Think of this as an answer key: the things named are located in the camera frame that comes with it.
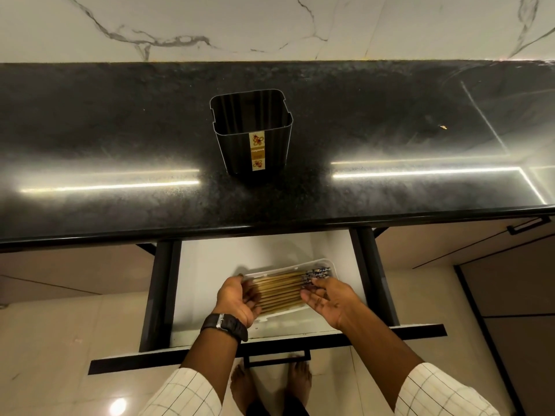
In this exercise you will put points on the person's right thumb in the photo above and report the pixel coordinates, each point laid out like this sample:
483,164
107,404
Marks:
321,283

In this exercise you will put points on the black wristwatch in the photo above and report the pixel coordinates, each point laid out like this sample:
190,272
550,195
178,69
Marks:
225,325

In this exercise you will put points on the person's right hand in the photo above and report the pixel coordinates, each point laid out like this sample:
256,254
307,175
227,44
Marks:
338,303

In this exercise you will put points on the white plastic tray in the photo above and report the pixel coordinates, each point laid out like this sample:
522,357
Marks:
282,315

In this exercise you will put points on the person's left hand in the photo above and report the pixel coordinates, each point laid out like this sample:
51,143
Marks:
232,301

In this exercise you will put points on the person's left forearm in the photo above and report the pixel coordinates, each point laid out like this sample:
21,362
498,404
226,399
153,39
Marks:
203,363

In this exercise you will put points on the person's right forearm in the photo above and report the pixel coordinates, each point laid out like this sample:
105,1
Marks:
390,359

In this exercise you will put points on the person's right foot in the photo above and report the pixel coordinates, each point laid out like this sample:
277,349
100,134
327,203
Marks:
300,381

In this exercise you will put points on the open drawer black front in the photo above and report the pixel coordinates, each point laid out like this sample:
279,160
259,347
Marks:
203,259

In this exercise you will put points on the dark trousers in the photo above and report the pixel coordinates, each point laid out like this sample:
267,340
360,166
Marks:
277,407

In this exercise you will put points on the person's foot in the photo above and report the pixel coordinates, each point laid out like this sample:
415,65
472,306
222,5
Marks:
243,387
300,381

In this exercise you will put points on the person's left thumb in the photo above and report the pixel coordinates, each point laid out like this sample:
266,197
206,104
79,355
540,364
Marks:
236,280

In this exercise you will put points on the bundle of wooden chopsticks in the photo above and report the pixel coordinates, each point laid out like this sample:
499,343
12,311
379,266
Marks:
279,290

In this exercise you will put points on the person's left foot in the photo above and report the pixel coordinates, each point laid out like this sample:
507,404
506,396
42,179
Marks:
243,387

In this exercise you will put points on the black square container floral label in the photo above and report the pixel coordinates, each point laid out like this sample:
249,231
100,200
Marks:
243,142

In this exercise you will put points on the beige cabinet door black frame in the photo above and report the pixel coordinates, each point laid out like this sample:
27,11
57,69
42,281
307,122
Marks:
516,333

